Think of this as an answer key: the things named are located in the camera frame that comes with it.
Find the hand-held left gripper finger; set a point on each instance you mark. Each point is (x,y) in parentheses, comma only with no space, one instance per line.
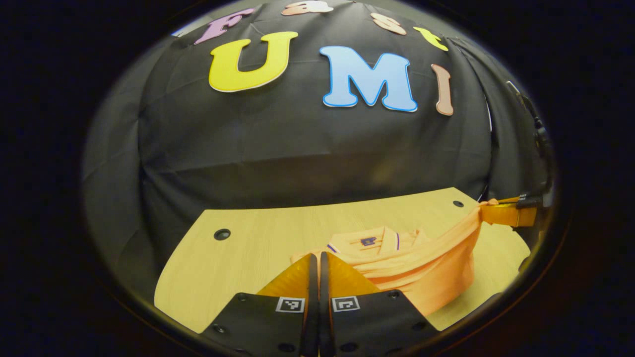
(312,297)
(324,297)

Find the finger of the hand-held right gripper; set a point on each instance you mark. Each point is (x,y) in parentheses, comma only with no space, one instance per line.
(530,201)
(508,216)

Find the orange T-shirt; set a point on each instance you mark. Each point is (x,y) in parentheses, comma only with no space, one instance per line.
(421,267)

